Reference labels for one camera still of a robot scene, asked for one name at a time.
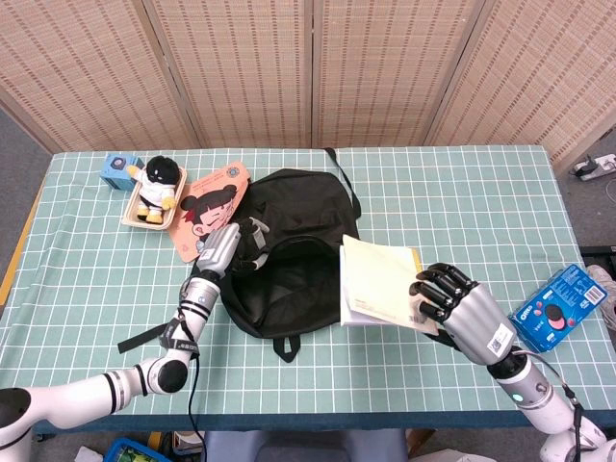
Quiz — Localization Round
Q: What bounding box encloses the small light blue box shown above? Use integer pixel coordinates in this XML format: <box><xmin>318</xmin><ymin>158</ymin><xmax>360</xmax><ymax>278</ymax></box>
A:
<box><xmin>98</xmin><ymin>152</ymin><xmax>145</xmax><ymax>192</ymax></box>

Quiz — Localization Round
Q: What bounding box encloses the orange cartoon girl card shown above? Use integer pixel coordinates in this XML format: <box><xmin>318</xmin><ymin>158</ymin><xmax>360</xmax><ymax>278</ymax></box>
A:
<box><xmin>168</xmin><ymin>164</ymin><xmax>253</xmax><ymax>264</ymax></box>

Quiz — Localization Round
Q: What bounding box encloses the black-haired plush doll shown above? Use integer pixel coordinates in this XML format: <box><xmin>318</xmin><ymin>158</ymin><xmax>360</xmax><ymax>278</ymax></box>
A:
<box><xmin>125</xmin><ymin>155</ymin><xmax>181</xmax><ymax>225</ymax></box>

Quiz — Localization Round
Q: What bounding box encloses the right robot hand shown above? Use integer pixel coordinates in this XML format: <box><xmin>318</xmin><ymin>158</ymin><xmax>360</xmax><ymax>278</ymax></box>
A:
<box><xmin>408</xmin><ymin>262</ymin><xmax>524</xmax><ymax>366</ymax></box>

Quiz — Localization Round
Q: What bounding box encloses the white orange-spined notebook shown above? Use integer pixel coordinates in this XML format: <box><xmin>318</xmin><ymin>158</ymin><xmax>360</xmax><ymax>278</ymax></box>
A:
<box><xmin>339</xmin><ymin>233</ymin><xmax>441</xmax><ymax>337</ymax></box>

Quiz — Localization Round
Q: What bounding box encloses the black fabric backpack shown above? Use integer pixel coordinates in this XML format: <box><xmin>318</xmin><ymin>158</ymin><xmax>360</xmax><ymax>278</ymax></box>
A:
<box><xmin>117</xmin><ymin>146</ymin><xmax>363</xmax><ymax>365</ymax></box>

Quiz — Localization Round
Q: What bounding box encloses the blue Oreo cookie box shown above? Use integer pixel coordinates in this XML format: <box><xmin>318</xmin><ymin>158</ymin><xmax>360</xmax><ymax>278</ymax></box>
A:
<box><xmin>508</xmin><ymin>263</ymin><xmax>609</xmax><ymax>354</ymax></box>

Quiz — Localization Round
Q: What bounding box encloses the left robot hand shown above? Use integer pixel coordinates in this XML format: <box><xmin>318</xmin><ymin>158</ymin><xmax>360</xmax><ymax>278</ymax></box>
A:
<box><xmin>195</xmin><ymin>217</ymin><xmax>271</xmax><ymax>282</ymax></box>

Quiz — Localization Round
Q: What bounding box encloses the beige plastic tray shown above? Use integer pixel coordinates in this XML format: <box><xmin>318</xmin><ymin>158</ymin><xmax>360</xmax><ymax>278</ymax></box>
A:
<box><xmin>120</xmin><ymin>165</ymin><xmax>189</xmax><ymax>230</ymax></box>

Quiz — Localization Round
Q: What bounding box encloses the grey-blue chair seat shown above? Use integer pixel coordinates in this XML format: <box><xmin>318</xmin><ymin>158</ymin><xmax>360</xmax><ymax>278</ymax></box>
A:
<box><xmin>200</xmin><ymin>426</ymin><xmax>411</xmax><ymax>462</ymax></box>

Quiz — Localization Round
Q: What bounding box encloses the grey right arm cable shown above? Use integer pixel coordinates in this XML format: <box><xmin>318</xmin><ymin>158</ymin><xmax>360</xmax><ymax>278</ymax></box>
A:
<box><xmin>510</xmin><ymin>347</ymin><xmax>586</xmax><ymax>462</ymax></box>

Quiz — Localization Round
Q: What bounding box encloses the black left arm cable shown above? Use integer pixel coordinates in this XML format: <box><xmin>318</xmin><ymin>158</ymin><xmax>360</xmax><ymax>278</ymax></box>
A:
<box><xmin>185</xmin><ymin>353</ymin><xmax>209</xmax><ymax>462</ymax></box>

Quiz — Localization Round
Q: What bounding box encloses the white power strip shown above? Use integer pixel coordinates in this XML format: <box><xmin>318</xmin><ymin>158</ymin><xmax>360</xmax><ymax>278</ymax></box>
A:
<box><xmin>571</xmin><ymin>152</ymin><xmax>616</xmax><ymax>183</ymax></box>

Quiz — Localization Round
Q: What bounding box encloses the green checked tablecloth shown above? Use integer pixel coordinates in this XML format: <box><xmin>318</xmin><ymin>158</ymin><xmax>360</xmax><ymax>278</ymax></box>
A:
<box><xmin>0</xmin><ymin>145</ymin><xmax>616</xmax><ymax>430</ymax></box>

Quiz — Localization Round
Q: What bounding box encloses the woven bamboo folding screen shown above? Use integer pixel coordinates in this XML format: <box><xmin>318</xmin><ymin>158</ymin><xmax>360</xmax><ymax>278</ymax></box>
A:
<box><xmin>0</xmin><ymin>0</ymin><xmax>616</xmax><ymax>166</ymax></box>

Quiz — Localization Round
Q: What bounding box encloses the blue plastic crate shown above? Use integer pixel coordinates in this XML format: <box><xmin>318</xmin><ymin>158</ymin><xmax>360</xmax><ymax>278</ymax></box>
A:
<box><xmin>104</xmin><ymin>436</ymin><xmax>161</xmax><ymax>462</ymax></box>

